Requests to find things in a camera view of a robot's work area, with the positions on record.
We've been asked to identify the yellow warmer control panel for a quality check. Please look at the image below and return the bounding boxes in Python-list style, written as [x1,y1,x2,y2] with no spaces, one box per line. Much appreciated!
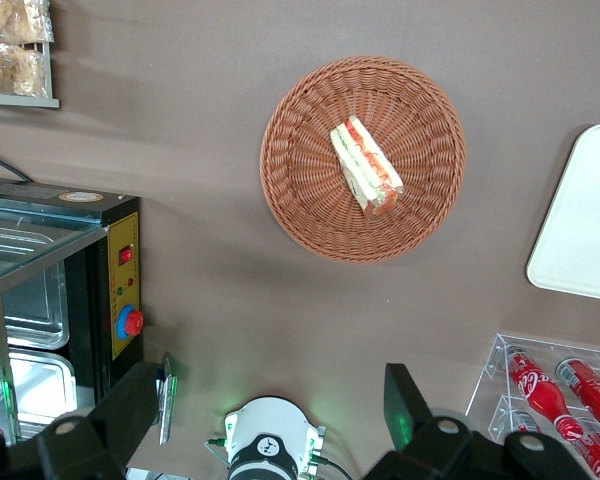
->
[107,211,142,362]

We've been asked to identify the clear acrylic bottle rack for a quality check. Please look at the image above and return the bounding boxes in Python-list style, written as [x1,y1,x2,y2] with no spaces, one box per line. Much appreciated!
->
[463,332,600,480]

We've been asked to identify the steel warmer pan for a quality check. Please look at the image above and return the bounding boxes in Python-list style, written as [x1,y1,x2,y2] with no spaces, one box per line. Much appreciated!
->
[7,348,79,426]
[2,259,71,351]

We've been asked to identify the grey snack shelf tray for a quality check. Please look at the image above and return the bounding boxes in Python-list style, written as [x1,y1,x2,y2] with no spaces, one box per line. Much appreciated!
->
[0,0,60,110]

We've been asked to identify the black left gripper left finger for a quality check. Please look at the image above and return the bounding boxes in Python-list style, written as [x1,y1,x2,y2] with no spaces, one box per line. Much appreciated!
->
[37,362,162,480]

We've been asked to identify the cream plastic tray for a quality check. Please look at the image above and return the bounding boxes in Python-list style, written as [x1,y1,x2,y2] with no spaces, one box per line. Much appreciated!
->
[525,123,600,304]

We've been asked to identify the red round warmer knob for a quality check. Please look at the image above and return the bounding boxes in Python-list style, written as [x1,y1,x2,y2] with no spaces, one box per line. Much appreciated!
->
[117,303,145,341]

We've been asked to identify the black glass food warmer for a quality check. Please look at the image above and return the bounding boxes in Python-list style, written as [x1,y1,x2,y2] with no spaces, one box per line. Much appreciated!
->
[0,174,179,449]

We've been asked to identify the black warmer power cable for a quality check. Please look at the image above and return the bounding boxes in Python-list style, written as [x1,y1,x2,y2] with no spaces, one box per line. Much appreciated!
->
[0,147,33,184]

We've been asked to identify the clear bag rice crackers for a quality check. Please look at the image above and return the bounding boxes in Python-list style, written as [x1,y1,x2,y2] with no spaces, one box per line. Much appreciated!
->
[0,42,49,97]
[0,0,55,44]

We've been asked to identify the black arm base cable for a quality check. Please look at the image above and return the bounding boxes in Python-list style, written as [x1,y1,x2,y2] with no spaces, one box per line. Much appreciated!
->
[312,452,356,480]

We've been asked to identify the triangle sandwich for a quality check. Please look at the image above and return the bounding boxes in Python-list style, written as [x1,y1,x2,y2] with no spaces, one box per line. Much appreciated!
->
[328,114,405,221]

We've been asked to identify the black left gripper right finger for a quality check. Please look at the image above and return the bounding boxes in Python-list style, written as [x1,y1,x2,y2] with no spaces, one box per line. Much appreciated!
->
[362,363,506,480]

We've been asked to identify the brown round wicker basket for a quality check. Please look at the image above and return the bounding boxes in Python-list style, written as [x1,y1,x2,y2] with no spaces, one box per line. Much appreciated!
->
[259,55,467,265]

